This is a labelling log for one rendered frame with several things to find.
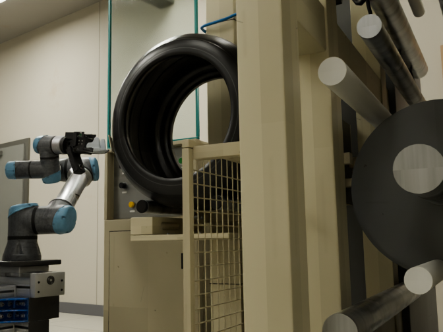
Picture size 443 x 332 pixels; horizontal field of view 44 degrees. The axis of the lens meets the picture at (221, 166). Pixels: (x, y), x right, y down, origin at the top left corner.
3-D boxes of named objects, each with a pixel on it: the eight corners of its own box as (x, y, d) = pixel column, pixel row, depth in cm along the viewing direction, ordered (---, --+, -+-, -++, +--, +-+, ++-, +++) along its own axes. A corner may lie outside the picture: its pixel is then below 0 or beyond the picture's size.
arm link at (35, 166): (38, 180, 227) (35, 155, 225) (64, 180, 226) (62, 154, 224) (30, 184, 219) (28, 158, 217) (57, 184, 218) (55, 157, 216)
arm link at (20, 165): (50, 159, 268) (2, 155, 219) (72, 158, 267) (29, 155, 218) (51, 182, 268) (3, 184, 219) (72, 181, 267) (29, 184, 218)
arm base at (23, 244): (-6, 261, 221) (-5, 236, 222) (27, 259, 233) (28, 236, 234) (15, 261, 212) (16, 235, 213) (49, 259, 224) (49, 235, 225)
